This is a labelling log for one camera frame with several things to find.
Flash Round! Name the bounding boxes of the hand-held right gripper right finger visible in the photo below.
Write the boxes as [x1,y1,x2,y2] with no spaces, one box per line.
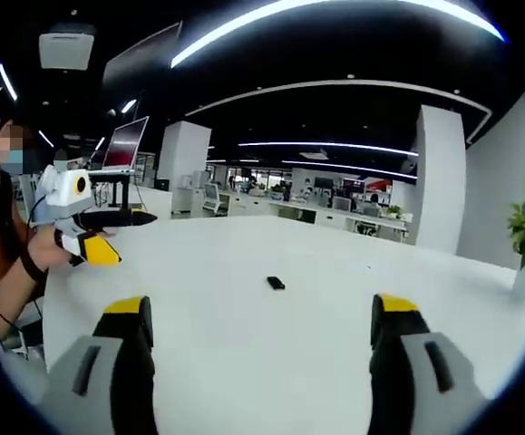
[365,293,489,435]

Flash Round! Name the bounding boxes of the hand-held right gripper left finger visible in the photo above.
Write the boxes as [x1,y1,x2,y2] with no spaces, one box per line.
[37,295,160,435]

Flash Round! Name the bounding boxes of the person's left hand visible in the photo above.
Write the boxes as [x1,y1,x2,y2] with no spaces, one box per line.
[28,225,75,276]

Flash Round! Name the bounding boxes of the black laptop stand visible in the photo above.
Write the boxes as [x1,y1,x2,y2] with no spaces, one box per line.
[90,171,135,211]

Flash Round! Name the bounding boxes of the black wristband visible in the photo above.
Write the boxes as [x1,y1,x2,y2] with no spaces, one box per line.
[19,251,48,285]

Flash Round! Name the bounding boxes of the open silver laptop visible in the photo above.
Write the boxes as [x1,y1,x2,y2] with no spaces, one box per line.
[102,115,151,175]

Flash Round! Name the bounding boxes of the white office chair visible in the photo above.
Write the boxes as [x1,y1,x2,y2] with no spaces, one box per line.
[201,180,223,212]

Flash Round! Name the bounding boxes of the white ceiling air conditioner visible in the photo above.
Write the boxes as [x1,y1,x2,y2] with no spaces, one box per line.
[38,24,98,72]

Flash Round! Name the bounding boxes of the dark hanging panel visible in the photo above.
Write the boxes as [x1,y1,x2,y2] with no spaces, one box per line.
[102,20,184,114]

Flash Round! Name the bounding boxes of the white office desk row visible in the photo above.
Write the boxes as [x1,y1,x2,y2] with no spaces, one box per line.
[224,189,413,247]

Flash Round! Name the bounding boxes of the long curved ceiling light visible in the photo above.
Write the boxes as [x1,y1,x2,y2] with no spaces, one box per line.
[170,0,512,70]

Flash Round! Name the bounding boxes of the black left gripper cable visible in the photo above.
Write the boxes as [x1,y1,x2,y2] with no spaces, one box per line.
[25,193,49,228]

